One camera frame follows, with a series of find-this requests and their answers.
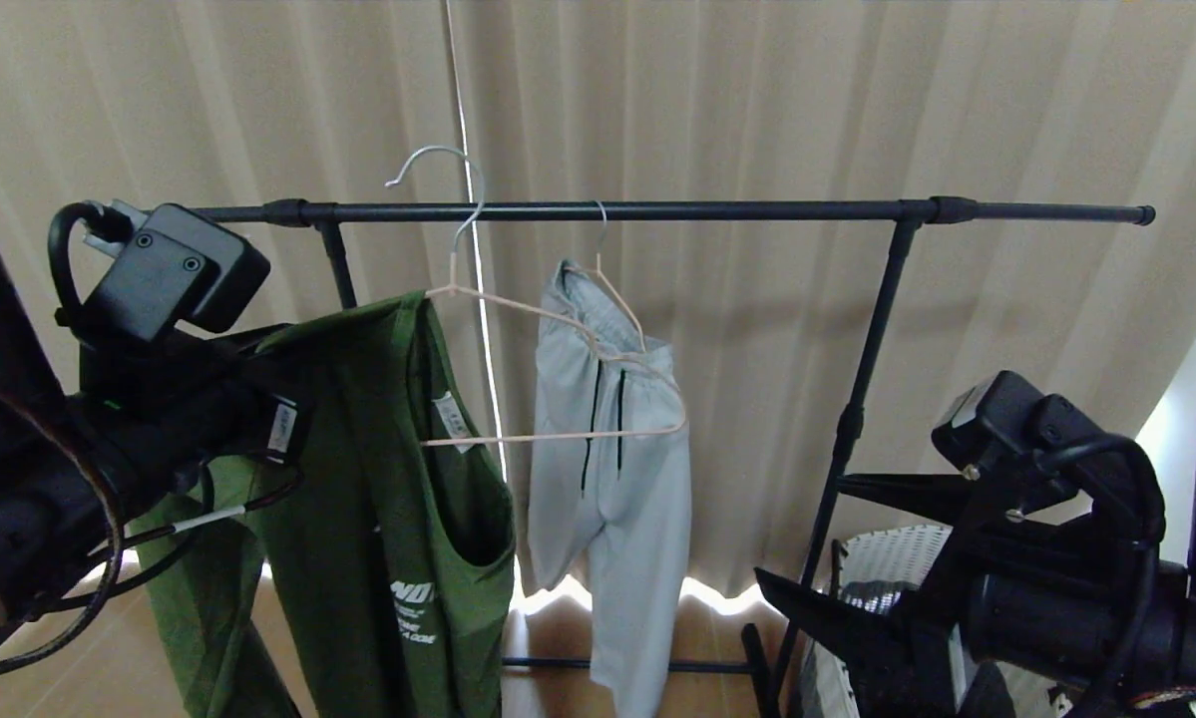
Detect beige curtain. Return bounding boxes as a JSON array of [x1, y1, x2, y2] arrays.
[[0, 0, 1196, 619]]

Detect pink clothes hanger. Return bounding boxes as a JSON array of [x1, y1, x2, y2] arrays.
[[563, 202, 650, 356], [385, 146, 689, 448]]

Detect black clothes rack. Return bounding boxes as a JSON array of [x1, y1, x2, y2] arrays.
[[187, 196, 1157, 718]]

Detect white laundry basket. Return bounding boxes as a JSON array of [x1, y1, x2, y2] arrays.
[[795, 525, 1067, 718]]

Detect green garment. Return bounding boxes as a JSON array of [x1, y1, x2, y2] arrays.
[[129, 291, 517, 718]]

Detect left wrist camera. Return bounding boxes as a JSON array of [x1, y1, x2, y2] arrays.
[[81, 203, 272, 346]]

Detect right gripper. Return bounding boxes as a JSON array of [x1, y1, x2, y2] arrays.
[[753, 473, 1192, 718]]

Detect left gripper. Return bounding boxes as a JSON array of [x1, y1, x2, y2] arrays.
[[84, 334, 314, 480]]

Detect pale grey shorts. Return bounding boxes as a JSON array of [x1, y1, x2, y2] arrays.
[[527, 260, 694, 718]]

